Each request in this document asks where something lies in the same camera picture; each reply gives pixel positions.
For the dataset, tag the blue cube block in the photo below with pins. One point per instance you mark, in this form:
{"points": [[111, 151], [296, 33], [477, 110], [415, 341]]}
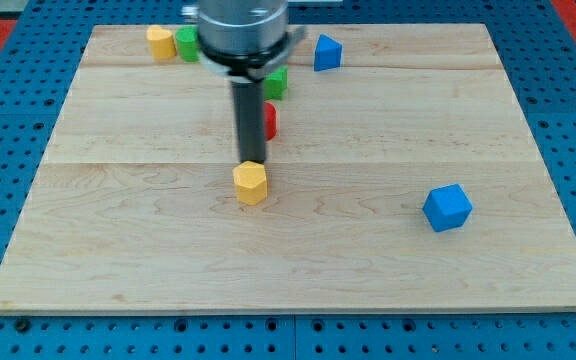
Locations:
{"points": [[447, 207]]}

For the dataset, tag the green round block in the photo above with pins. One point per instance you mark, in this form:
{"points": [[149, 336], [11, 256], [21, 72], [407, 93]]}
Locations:
{"points": [[187, 43]]}

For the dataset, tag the yellow pentagon block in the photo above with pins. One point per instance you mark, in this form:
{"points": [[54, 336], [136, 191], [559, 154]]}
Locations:
{"points": [[250, 181]]}

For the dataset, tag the green star block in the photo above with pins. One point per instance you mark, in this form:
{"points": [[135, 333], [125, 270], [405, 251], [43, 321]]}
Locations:
{"points": [[276, 83]]}

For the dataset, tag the blue triangle block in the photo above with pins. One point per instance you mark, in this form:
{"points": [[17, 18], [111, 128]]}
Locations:
{"points": [[328, 54]]}

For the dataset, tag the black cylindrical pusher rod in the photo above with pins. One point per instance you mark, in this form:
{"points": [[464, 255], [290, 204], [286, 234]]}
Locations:
{"points": [[248, 105]]}

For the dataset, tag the red star block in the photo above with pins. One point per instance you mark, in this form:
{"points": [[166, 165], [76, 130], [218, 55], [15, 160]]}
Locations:
{"points": [[270, 120]]}

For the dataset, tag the wooden board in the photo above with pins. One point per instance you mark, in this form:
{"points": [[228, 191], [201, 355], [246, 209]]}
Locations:
{"points": [[133, 208]]}

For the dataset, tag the yellow heart block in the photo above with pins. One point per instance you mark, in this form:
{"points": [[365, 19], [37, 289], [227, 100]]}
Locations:
{"points": [[161, 42]]}

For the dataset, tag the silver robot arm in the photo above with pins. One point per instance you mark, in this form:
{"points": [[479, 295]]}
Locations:
{"points": [[245, 41]]}

